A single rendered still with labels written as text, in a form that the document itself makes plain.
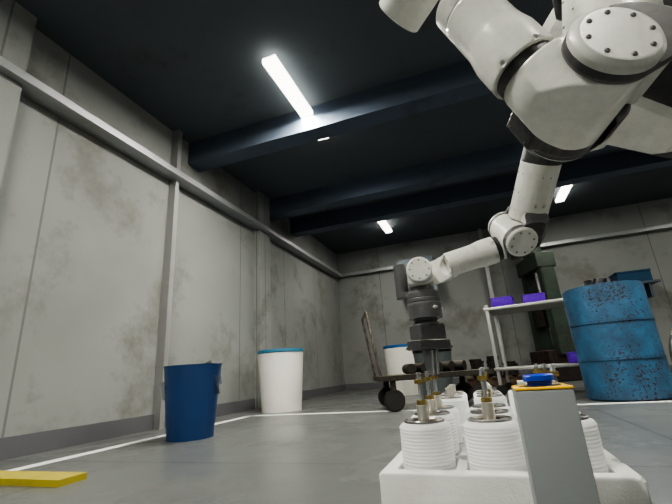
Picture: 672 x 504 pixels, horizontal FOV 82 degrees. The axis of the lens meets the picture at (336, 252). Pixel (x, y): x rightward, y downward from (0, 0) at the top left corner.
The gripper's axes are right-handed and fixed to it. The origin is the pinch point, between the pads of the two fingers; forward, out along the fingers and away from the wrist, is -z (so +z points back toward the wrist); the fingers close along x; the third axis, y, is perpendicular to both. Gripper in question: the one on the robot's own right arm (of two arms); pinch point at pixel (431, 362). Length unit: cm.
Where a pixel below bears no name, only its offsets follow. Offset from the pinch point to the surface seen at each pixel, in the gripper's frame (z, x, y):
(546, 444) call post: -11.4, 18.1, 44.4
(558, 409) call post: -7.3, 16.6, 45.9
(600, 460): -16.8, -0.5, 38.0
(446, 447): -14.9, 15.8, 21.4
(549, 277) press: 123, -506, -324
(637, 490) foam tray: -19.6, 0.8, 43.3
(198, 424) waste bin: -27, 36, -199
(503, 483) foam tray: -19.1, 13.3, 30.9
